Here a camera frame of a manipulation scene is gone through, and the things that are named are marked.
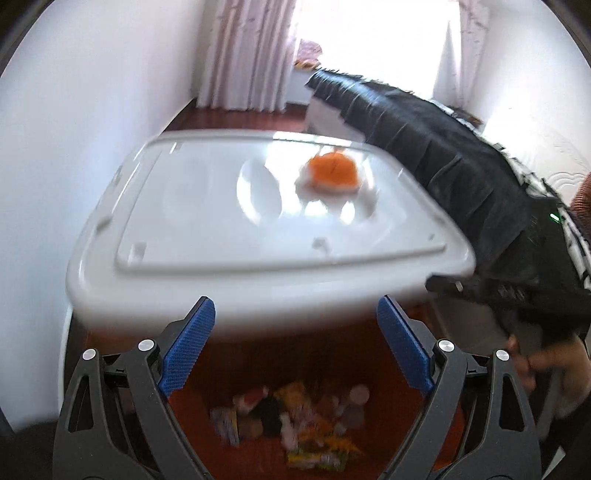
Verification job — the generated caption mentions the beige insulated bottle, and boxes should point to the beige insulated bottle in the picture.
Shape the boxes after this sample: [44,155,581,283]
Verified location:
[339,384,371,431]

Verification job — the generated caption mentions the person's right hand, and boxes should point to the person's right hand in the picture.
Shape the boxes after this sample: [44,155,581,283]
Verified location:
[505,332,591,418]

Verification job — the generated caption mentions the white plastic storage box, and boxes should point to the white plastic storage box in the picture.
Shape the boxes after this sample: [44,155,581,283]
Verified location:
[66,129,509,344]

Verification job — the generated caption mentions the dark grey bed blanket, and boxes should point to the dark grey bed blanket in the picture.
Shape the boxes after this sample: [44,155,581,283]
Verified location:
[305,68,571,301]

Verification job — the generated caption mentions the orange plush toy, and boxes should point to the orange plush toy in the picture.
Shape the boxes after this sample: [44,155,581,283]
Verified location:
[295,150,363,199]

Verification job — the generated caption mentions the white embossed panel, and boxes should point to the white embossed panel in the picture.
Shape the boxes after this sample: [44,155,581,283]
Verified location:
[482,108,591,208]

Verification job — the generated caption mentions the blue carton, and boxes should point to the blue carton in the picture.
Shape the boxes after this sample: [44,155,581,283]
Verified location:
[211,407,241,446]

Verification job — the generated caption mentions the red and white wrapper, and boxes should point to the red and white wrapper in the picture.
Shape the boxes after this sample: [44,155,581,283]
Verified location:
[233,387,269,412]

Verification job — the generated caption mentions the green snack packet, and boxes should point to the green snack packet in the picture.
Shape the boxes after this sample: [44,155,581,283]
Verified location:
[286,431,365,468]

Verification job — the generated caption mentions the pink patterned curtain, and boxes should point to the pink patterned curtain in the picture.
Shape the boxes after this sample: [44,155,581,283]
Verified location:
[196,0,296,112]

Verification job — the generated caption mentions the orange plastic bin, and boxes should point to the orange plastic bin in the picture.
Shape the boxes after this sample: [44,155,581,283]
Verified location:
[168,318,465,480]

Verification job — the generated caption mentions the white bed frame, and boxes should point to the white bed frame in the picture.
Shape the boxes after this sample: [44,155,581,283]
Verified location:
[307,92,370,144]

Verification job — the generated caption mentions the red-brown cloth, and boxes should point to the red-brown cloth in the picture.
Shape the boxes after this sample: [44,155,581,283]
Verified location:
[570,172,591,214]

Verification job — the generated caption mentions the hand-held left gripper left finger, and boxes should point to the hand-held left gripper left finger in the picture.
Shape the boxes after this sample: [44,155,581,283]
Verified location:
[53,296,216,480]

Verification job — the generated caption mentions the folded pink quilts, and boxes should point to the folded pink quilts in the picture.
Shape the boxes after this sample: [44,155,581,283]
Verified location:
[294,39,324,71]

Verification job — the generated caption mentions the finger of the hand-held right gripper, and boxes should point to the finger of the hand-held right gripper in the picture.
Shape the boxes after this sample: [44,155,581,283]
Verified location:
[425,274,504,305]

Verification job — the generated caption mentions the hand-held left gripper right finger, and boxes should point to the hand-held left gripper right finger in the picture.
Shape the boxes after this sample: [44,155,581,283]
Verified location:
[377,295,541,480]

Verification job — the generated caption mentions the sheer pink curtain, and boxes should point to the sheer pink curtain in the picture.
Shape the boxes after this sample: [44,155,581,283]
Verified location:
[436,0,491,97]

